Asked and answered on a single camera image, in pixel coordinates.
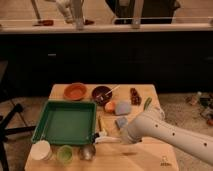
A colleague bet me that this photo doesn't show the orange ball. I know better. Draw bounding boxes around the orange ball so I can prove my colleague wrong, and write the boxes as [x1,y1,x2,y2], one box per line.
[104,101,115,113]

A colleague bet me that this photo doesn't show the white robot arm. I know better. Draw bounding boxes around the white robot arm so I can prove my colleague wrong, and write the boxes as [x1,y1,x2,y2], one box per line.
[121,107,213,166]

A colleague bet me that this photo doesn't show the dark brown chocolate piece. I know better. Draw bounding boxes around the dark brown chocolate piece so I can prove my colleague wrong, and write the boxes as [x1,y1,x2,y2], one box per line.
[130,88,142,105]

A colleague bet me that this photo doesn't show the green plastic cup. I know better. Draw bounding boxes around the green plastic cup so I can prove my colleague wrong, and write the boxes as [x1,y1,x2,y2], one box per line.
[56,145,72,164]

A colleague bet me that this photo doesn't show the white stick in bowl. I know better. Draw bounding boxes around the white stick in bowl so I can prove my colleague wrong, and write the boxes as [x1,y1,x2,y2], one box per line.
[97,85,120,98]

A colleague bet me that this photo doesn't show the white plastic cup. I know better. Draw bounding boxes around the white plastic cup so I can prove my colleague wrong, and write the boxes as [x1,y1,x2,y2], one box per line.
[30,140,52,161]

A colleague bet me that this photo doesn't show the black office chair base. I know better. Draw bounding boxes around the black office chair base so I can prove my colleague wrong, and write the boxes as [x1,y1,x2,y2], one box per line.
[0,102,37,171]

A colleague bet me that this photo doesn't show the white dish brush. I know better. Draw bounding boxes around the white dish brush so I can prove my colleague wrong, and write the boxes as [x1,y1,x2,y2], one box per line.
[94,131,121,143]

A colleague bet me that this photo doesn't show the small metal cup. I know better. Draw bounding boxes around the small metal cup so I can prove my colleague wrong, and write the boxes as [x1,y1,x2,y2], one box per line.
[79,144,96,161]

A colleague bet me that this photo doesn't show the orange red bowl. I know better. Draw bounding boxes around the orange red bowl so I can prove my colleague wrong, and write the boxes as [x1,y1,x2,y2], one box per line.
[63,83,87,101]

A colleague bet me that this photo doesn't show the green plastic tray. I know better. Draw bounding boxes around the green plastic tray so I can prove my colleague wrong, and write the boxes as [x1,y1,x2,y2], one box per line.
[31,101,96,146]

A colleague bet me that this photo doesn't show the dark brown bowl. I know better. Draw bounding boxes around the dark brown bowl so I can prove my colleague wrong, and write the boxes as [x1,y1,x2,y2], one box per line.
[92,86,112,106]

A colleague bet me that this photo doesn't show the beige stick toy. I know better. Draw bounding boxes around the beige stick toy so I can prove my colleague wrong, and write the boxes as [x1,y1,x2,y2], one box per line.
[98,116,107,132]

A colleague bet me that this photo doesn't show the blue sponge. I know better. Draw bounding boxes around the blue sponge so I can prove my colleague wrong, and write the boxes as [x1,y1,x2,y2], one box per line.
[115,117,128,130]

